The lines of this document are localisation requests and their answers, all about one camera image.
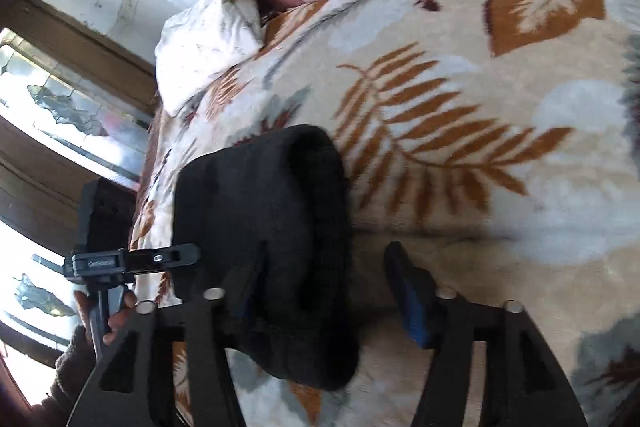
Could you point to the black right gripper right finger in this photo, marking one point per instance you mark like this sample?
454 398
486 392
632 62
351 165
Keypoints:
491 364

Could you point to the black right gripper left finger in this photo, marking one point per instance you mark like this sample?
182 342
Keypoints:
132 384

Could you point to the black pants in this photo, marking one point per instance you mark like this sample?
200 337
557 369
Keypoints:
271 219

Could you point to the dark knitted sleeve forearm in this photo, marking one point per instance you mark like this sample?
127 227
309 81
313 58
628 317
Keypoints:
72 371

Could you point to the person's left hand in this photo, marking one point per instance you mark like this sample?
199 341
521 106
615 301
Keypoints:
116 321

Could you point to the white pillow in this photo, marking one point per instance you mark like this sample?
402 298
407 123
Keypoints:
201 43

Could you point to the cream leaf-pattern fleece blanket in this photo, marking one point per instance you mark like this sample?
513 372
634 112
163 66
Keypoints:
498 140

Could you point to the wooden window frame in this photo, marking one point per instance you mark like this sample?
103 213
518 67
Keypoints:
75 115

